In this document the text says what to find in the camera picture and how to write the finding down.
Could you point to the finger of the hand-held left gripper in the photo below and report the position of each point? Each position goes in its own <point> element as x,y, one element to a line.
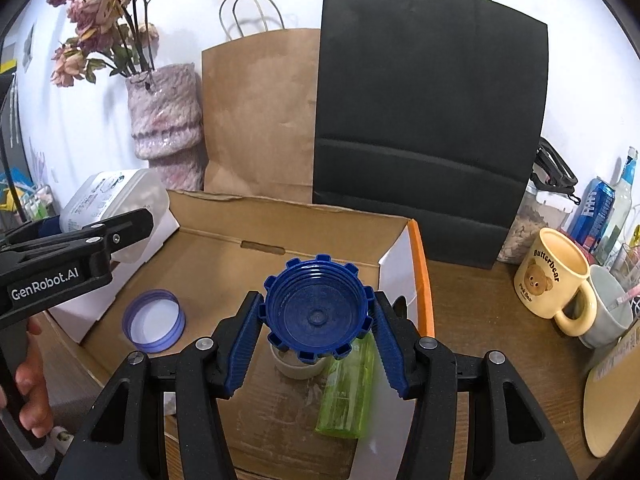
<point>40,227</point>
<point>125,230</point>

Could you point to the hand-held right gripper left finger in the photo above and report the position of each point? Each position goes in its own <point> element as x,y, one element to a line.
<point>245,350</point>

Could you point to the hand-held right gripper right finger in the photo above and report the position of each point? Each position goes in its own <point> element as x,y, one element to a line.
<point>392,355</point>

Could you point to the translucent white plastic bottle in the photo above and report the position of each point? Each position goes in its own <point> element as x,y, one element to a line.
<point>115,195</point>

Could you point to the small white ribbed cap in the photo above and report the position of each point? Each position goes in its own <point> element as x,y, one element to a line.
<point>295,367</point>

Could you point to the green spray bottle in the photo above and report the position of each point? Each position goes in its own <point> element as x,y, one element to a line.
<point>345,400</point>

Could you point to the blue ribbed cap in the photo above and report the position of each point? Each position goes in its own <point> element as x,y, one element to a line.
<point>315,305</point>

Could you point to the red cardboard box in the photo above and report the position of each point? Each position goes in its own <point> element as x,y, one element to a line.
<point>210,270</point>

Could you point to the person's left hand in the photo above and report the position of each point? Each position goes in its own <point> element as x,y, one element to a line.
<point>35,395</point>

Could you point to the blue and yellow bags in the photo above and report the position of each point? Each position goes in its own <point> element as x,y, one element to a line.
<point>12,190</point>

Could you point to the grey fridge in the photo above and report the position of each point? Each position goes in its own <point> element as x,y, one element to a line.
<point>12,125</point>

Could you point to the pink textured vase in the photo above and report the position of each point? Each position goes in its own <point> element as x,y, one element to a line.
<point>165,120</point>

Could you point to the yellow bear mug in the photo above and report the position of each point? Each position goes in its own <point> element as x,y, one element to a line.
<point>542,280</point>

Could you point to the brown paper bag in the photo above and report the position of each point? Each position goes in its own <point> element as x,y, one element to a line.
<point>260,120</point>

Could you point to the clear container with black lid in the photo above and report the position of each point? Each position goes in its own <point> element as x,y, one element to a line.
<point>525,230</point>

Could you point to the white cup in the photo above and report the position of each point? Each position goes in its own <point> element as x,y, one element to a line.
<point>607,320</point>

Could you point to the dried pink roses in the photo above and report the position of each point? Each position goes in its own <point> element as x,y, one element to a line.
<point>95,5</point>

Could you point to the yellow thermos jug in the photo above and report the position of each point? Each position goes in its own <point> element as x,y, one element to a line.
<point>615,405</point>

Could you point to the blue drink can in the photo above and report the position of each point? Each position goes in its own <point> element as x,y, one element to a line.
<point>592,215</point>

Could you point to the black paper bag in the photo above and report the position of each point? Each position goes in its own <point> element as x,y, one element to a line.
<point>425,110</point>

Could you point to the glass bottle with blue cap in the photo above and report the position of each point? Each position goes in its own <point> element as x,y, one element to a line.
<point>622,200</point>

